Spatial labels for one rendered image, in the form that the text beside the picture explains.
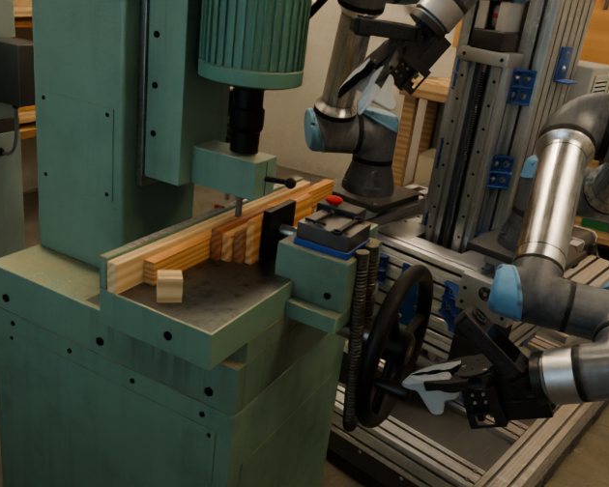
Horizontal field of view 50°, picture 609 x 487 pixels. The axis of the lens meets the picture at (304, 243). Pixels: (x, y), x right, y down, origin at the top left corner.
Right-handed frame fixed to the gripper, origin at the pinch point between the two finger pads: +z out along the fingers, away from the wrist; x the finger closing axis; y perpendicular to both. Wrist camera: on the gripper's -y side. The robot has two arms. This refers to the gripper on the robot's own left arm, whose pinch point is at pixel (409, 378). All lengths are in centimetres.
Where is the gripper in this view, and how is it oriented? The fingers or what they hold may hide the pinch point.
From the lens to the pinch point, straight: 103.0
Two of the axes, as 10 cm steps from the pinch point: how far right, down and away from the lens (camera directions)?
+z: -8.1, 2.1, 5.4
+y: 3.3, 9.4, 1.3
